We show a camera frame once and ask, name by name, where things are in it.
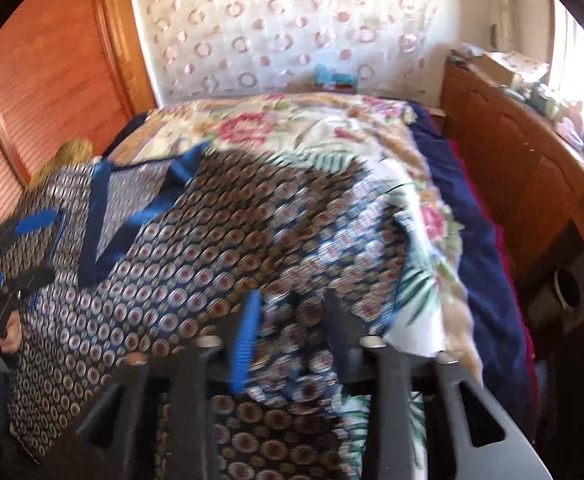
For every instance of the pink floral blanket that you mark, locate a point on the pink floral blanket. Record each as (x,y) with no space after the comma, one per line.
(252,125)

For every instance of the wooden wardrobe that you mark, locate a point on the wooden wardrobe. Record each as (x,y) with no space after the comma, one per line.
(56,70)

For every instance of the blue toy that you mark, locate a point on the blue toy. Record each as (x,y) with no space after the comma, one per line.
(333,79)

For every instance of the window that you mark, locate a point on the window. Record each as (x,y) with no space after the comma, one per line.
(579,60)

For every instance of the cluster of bottles and boxes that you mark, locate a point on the cluster of bottles and boxes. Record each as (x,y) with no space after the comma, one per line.
(537,85)

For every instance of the wooden dresser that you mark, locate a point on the wooden dresser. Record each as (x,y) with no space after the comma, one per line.
(517,155)

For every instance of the navy circle print garment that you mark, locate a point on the navy circle print garment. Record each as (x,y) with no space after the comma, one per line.
(196,240)

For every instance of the yellow plush cushion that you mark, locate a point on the yellow plush cushion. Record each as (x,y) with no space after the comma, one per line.
(69,156)

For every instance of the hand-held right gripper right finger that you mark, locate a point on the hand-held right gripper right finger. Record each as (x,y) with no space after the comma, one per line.
(341,345)

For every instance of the dark blue blanket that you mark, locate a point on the dark blue blanket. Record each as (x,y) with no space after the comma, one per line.
(514,285)

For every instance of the white round container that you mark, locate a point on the white round container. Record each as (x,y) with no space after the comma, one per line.
(565,287)

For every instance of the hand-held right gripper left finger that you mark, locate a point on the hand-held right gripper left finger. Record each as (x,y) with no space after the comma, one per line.
(244,345)

